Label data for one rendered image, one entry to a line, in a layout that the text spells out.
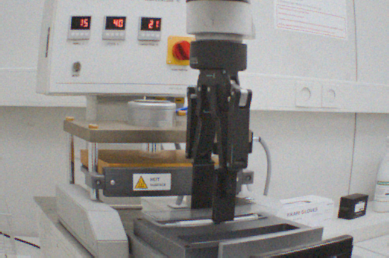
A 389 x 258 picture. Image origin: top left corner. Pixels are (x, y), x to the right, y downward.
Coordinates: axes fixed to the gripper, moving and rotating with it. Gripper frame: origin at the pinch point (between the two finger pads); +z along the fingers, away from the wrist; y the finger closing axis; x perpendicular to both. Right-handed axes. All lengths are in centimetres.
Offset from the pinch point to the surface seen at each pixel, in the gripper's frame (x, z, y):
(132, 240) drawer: -10.9, 6.7, -2.0
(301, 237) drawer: 3.7, 3.3, 16.5
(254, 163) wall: 52, 6, -73
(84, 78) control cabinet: -8.3, -15.2, -34.6
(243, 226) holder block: 2.4, 3.9, 4.7
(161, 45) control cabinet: 6.8, -21.5, -34.5
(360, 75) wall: 93, -21, -69
